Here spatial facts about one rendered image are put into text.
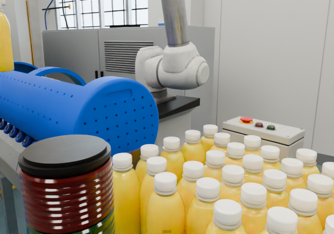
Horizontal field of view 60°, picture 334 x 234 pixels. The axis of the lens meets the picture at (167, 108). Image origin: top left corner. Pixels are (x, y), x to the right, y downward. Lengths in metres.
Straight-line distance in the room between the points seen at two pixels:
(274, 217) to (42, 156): 0.32
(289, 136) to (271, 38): 2.73
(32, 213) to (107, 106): 0.57
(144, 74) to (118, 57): 1.53
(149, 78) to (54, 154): 1.21
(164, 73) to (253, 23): 2.31
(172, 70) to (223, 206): 0.93
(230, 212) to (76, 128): 0.44
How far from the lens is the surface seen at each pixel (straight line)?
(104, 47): 3.09
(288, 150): 0.79
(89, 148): 0.21
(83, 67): 3.39
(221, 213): 0.43
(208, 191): 0.48
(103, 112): 0.76
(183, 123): 1.52
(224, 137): 0.72
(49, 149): 0.22
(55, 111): 0.83
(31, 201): 0.22
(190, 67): 1.26
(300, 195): 0.50
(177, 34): 1.28
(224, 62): 3.67
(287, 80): 3.43
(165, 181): 0.50
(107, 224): 0.23
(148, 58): 1.40
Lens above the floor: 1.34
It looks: 14 degrees down
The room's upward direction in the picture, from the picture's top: straight up
